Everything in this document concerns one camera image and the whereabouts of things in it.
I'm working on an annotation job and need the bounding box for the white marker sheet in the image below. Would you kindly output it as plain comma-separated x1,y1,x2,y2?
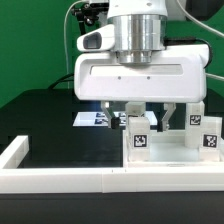
73,111,157,127

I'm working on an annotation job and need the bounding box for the white U-shaped fence wall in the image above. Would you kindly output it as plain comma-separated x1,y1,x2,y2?
0,135,224,194

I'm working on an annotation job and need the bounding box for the white square tabletop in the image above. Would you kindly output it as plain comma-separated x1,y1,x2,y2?
123,130,224,168

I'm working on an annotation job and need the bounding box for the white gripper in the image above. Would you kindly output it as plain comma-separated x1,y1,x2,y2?
74,25,209,132

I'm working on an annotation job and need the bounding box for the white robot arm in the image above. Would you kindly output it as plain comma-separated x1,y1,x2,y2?
74,0,212,131

